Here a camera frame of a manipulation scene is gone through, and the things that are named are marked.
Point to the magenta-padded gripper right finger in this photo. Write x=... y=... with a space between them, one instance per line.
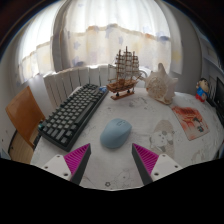
x=146 y=159

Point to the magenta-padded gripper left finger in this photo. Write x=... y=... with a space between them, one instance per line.
x=77 y=158

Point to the light blue computer mouse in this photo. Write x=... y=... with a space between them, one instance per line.
x=115 y=133

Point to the dark mechanical keyboard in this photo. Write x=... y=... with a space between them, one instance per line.
x=71 y=116

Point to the white printed tablecloth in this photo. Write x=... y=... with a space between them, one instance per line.
x=140 y=113

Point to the wooden chair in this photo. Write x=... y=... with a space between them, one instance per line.
x=23 y=113

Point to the large white conch shell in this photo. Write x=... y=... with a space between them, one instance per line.
x=161 y=86

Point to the wooden model sailing ship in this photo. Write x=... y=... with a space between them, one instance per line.
x=123 y=85

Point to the cartoon boy figurine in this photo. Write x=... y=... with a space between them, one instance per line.
x=202 y=90

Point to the sheer star-print curtain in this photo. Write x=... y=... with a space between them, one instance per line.
x=113 y=33

